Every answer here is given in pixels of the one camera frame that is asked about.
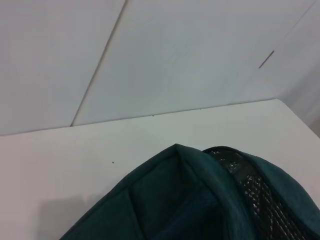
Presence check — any dark teal fabric lunch bag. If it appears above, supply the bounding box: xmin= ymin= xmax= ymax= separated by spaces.
xmin=58 ymin=143 xmax=320 ymax=240

